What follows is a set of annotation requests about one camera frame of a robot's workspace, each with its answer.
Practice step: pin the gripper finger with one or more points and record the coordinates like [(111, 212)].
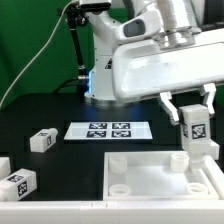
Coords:
[(208, 92), (165, 102)]

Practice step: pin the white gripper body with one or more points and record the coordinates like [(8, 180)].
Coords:
[(142, 70)]

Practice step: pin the white square tabletop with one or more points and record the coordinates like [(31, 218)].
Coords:
[(161, 175)]

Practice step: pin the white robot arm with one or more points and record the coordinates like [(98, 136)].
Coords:
[(182, 22)]

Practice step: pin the white block left edge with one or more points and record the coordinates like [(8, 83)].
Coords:
[(5, 168)]

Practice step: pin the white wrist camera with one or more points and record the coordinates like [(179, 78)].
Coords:
[(143, 26)]

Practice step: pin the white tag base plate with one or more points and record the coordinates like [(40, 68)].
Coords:
[(108, 131)]

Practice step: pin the black camera stand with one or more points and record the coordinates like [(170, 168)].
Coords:
[(75, 18)]

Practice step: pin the white fence front wall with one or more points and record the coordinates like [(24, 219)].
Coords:
[(123, 212)]

